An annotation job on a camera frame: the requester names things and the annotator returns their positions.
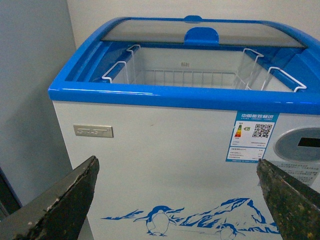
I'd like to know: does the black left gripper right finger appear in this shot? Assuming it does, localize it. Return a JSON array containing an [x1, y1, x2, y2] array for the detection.
[[256, 159, 320, 240]]

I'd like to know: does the white upright display fridge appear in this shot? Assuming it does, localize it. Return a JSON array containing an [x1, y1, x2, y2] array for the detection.
[[0, 0, 76, 218]]

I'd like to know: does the white wire freezer basket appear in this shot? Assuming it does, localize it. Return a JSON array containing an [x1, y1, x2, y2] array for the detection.
[[99, 44, 307, 93]]

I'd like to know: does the rear glass freezer lid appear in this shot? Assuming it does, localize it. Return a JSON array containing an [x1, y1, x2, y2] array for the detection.
[[109, 15, 283, 31]]

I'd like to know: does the glass sliding freezer lid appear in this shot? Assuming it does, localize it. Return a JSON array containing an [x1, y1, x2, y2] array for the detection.
[[101, 26, 308, 49]]

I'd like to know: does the white chest freezer with penguins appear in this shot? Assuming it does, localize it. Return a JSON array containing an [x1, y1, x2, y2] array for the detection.
[[48, 17, 320, 240]]

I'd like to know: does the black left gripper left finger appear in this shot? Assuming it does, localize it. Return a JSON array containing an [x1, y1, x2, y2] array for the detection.
[[0, 155, 100, 240]]

